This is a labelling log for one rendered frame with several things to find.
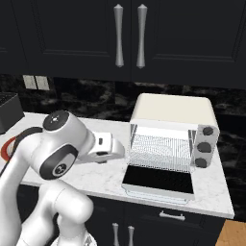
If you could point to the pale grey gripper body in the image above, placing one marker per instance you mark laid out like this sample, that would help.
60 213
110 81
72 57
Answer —
116 150

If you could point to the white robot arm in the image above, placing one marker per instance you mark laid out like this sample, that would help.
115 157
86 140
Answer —
48 198

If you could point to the toaster oven glass door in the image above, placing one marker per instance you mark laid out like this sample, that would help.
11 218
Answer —
158 179

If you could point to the white toaster oven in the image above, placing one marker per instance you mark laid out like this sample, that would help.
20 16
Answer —
173 109

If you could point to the dark base cupboard door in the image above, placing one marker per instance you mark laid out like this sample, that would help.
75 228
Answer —
166 237
104 221

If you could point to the dark toaster oven knob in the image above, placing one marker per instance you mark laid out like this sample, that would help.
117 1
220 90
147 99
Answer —
204 147
208 130
201 162

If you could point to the dark drawer front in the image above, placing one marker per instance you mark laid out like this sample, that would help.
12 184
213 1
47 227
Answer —
192 221

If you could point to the red rimmed plate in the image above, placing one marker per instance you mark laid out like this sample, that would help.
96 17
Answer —
4 150

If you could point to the black knife block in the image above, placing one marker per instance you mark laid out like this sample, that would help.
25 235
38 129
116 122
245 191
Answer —
9 112

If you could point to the beige wall outlet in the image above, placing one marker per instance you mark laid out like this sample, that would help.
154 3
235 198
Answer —
29 82
42 83

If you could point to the dark wall cupboard door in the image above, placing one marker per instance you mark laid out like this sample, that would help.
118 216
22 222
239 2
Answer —
64 32
192 38

